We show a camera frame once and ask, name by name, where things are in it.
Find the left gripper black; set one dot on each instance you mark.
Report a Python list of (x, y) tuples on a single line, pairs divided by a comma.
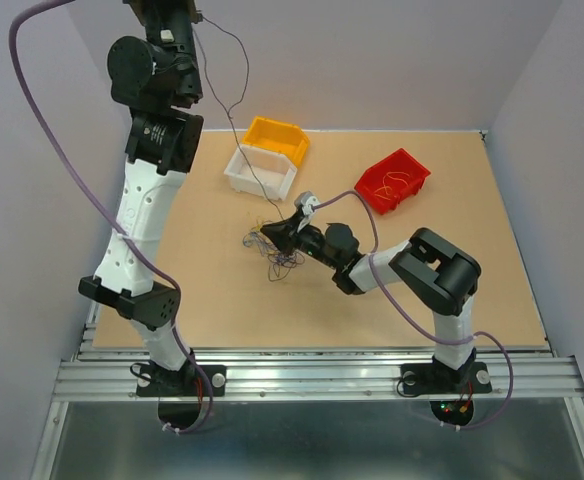
[(135, 6)]

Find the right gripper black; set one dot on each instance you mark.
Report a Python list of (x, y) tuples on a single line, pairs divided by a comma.
[(284, 234)]

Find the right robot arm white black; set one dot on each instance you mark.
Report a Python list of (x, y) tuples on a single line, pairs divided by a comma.
[(443, 277)]

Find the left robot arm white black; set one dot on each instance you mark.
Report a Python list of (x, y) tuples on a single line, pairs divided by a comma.
[(157, 78)]

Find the yellow plastic bin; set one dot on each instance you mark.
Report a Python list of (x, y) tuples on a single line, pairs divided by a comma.
[(278, 137)]

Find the red plastic bin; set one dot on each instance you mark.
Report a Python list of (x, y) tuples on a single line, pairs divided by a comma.
[(392, 180)]

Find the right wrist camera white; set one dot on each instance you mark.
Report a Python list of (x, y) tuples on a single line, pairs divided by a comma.
[(305, 205)]

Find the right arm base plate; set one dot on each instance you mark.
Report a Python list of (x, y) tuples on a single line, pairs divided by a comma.
[(417, 380)]

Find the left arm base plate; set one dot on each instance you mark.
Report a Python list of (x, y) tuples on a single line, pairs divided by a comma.
[(212, 380)]

